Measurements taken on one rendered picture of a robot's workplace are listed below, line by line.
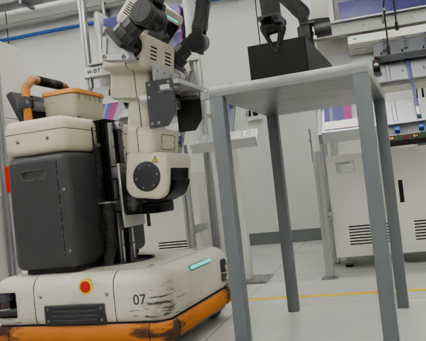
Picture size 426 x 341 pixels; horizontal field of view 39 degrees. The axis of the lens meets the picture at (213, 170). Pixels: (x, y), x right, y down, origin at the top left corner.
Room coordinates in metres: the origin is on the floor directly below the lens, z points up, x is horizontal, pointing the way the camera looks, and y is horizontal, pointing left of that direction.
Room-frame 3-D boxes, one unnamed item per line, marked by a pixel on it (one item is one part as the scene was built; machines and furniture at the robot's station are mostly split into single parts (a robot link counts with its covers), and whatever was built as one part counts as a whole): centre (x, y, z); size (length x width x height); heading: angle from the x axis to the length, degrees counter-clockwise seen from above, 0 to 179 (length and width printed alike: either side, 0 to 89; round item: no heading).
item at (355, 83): (1.98, -0.34, 0.40); 0.70 x 0.45 x 0.80; 160
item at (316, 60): (1.99, -0.32, 0.86); 0.57 x 0.17 x 0.11; 160
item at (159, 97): (2.14, 0.12, 0.84); 0.28 x 0.16 x 0.22; 161
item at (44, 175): (2.27, 0.48, 0.59); 0.55 x 0.34 x 0.83; 161
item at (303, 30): (2.26, -0.41, 1.06); 0.07 x 0.06 x 0.07; 78
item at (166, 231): (3.90, 0.35, 0.31); 0.70 x 0.65 x 0.62; 75
